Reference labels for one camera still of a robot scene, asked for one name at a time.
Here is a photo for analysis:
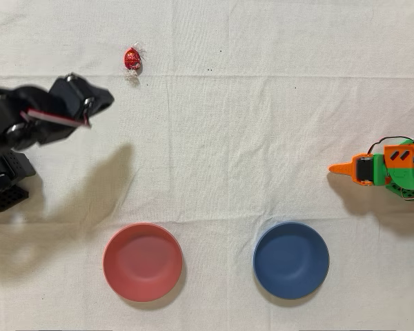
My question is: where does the red candy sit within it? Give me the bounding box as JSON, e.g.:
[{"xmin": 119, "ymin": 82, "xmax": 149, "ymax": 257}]
[{"xmin": 123, "ymin": 41, "xmax": 146, "ymax": 82}]

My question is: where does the blue bowl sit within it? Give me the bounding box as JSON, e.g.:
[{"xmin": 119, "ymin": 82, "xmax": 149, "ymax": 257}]
[{"xmin": 253, "ymin": 221, "xmax": 331, "ymax": 300}]

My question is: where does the red bowl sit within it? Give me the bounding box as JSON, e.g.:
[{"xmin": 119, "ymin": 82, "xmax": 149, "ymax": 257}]
[{"xmin": 102, "ymin": 222, "xmax": 184, "ymax": 303}]

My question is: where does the white tablecloth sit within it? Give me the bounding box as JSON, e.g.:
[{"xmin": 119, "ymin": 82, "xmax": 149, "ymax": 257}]
[{"xmin": 0, "ymin": 0, "xmax": 414, "ymax": 331}]

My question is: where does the thin black servo cable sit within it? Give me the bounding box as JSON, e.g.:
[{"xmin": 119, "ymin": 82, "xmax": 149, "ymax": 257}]
[{"xmin": 366, "ymin": 136, "xmax": 414, "ymax": 159}]

